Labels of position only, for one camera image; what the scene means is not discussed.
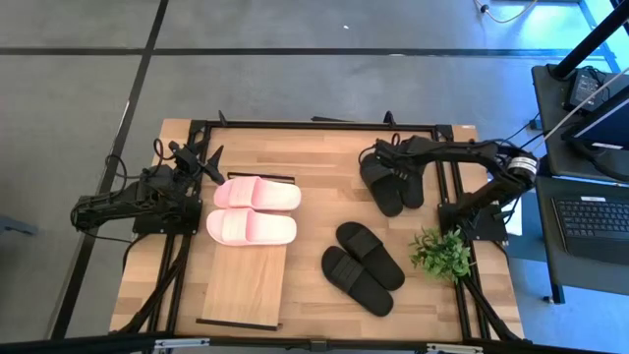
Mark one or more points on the black slanted pole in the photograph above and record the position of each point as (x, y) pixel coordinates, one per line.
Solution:
(589, 41)

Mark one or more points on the black aluminium table frame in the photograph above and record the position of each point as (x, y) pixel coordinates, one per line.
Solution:
(319, 125)

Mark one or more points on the black power adapter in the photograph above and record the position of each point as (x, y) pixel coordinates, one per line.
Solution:
(585, 88)

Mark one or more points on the black side desk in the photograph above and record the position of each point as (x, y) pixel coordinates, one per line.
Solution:
(550, 162)

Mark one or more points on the black rig beam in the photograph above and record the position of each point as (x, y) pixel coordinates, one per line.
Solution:
(98, 344)

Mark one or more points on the white paper sheet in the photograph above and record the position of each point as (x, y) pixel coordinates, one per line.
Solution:
(514, 223)

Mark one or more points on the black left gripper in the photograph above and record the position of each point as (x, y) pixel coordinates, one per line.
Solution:
(187, 158)

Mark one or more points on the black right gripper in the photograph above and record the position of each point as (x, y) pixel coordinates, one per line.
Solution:
(415, 152)

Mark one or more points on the green artificial plant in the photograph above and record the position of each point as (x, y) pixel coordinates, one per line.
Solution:
(442, 255)

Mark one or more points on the wooden shelf with black legs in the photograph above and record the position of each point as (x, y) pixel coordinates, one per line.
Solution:
(243, 285)

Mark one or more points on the black computer monitor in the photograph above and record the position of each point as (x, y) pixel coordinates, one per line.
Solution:
(604, 128)

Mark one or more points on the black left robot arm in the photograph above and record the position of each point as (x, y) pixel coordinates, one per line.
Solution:
(123, 199)

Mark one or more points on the pink foam slide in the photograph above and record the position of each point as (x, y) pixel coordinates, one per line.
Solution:
(260, 193)
(250, 227)

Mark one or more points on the black foam slide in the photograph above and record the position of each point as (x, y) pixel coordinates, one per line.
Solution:
(385, 194)
(373, 255)
(356, 282)
(414, 189)

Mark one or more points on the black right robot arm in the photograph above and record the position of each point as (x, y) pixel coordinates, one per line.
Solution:
(467, 150)

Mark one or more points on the black keyboard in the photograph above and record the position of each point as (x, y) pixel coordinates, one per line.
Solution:
(589, 221)

